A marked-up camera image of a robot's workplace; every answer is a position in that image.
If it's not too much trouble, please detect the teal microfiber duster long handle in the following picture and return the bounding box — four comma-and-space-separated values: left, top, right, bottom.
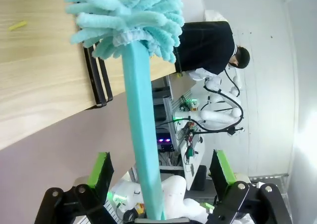
64, 0, 186, 221

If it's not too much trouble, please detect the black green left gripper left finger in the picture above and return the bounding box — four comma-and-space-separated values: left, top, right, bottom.
34, 151, 117, 224

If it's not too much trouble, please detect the computer with purple lights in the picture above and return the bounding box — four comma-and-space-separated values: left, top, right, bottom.
155, 126, 175, 153

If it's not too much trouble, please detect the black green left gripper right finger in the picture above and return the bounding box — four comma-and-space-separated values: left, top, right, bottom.
207, 149, 293, 224

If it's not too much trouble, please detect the person in black top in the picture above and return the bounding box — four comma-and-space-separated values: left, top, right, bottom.
172, 20, 251, 76

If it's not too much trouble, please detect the yellow paper scrap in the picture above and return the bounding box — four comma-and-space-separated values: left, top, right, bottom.
7, 21, 27, 32

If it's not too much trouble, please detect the white workbench with electronics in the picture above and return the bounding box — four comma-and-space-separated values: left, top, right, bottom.
173, 119, 207, 191

